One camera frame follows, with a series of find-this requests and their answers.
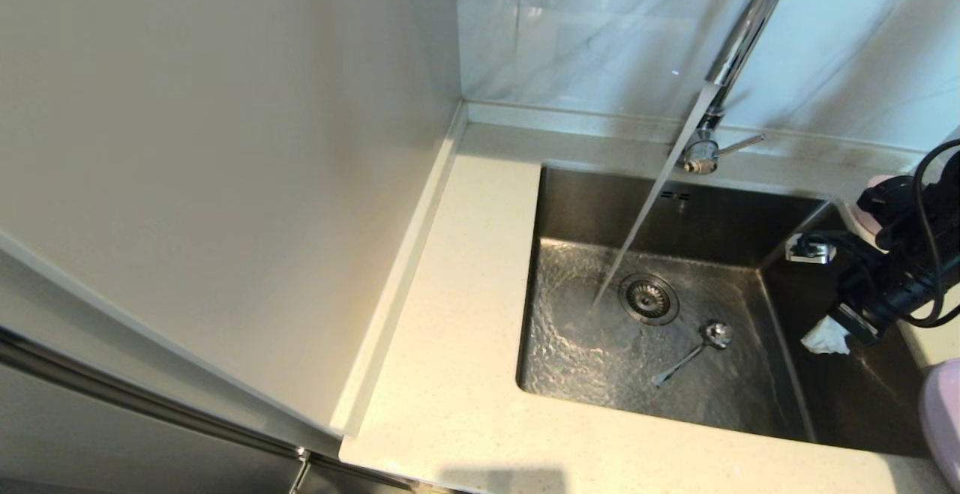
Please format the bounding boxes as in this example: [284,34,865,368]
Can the pink bowl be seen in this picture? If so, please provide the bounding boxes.
[846,174,901,246]

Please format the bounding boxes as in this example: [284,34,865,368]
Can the metal spoon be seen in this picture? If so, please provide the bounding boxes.
[651,319,735,388]

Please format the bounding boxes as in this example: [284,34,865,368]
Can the lilac plate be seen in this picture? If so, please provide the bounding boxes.
[919,359,960,489]

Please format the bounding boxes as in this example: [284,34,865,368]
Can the chrome faucet lever handle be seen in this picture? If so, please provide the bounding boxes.
[681,133,766,176]

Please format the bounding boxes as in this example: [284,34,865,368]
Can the stainless steel sink basin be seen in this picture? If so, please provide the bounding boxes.
[516,164,931,459]

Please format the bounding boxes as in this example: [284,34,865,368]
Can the round metal drain strainer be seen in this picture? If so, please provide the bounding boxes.
[618,273,680,326]

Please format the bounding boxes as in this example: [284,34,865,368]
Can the running water stream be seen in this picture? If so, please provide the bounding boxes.
[590,82,719,309]

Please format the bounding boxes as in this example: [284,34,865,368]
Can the chrome gooseneck faucet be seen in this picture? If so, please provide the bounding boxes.
[679,0,796,172]

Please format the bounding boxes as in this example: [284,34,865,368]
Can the grey cabinet door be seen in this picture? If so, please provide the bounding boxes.
[0,224,343,494]

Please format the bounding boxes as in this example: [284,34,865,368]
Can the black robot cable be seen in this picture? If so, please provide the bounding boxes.
[881,138,960,330]

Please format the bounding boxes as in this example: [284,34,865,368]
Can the steel bar door handle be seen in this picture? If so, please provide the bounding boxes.
[0,322,310,463]

